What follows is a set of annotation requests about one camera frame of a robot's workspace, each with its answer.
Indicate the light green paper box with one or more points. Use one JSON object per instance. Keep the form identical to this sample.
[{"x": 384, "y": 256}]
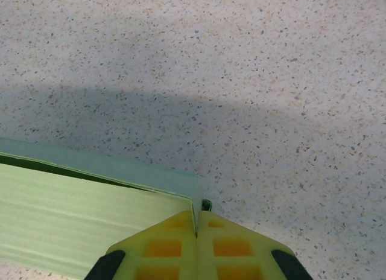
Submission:
[{"x": 60, "y": 207}]

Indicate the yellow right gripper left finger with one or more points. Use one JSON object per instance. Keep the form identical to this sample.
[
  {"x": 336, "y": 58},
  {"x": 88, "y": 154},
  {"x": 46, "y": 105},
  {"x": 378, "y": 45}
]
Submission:
[{"x": 163, "y": 256}]

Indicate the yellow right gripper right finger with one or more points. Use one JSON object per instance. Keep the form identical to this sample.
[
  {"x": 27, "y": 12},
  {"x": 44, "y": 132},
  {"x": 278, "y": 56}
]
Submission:
[{"x": 235, "y": 256}]

